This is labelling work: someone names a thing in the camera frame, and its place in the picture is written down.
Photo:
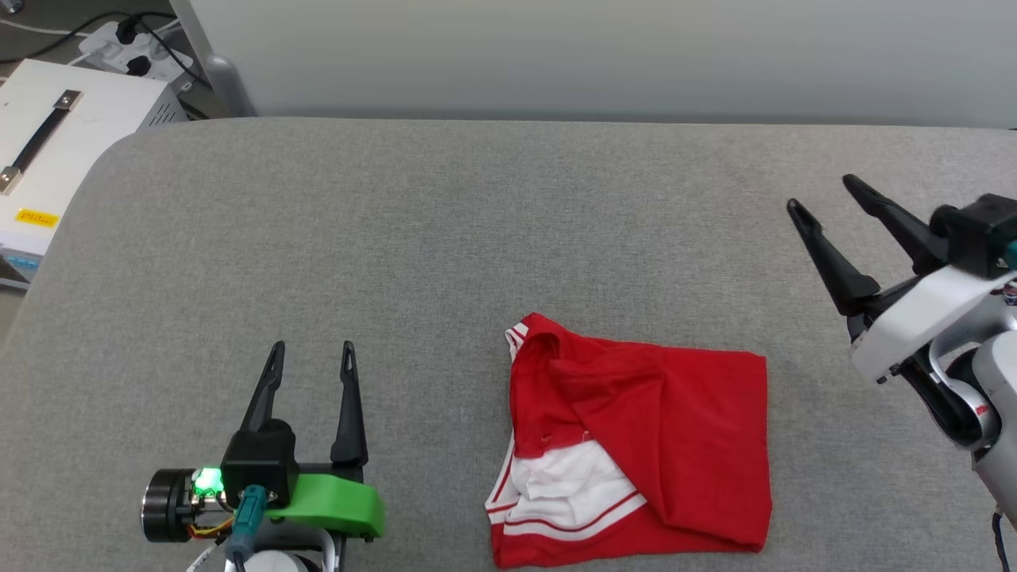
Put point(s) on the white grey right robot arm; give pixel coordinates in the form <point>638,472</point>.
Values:
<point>1005,373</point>

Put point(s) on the red and white jersey shirt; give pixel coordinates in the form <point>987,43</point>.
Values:
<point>675,429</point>

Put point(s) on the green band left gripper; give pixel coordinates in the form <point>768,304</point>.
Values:
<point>334,504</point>

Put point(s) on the device with blue panel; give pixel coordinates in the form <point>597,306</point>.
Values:
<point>17,264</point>

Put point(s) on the white power strip with plugs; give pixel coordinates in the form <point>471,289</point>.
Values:
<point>95,49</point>

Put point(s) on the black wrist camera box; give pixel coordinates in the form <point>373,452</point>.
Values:
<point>258,465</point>
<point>977,230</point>

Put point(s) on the black power plug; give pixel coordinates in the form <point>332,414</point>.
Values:
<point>126,32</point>
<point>139,66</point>

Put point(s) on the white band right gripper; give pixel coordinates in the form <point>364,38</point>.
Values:
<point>922,318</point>

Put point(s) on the yellow label sticker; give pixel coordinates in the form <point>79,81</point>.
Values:
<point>37,218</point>

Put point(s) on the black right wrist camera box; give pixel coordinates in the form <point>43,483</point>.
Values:
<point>977,230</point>

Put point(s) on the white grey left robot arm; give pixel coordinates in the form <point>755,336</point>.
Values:
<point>278,562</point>

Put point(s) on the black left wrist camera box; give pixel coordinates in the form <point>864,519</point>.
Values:
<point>258,465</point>

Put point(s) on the white metal equipment box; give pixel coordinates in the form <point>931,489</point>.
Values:
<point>95,143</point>

